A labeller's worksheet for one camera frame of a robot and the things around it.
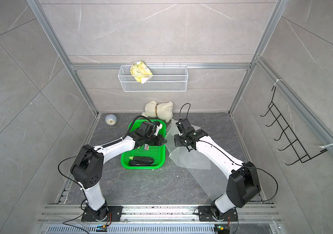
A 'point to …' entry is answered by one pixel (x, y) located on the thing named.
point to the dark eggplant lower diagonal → (142, 159)
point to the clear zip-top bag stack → (212, 177)
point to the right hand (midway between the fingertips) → (179, 139)
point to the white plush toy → (162, 110)
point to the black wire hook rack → (300, 153)
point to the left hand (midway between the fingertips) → (168, 139)
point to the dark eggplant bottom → (140, 163)
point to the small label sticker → (146, 146)
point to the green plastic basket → (157, 152)
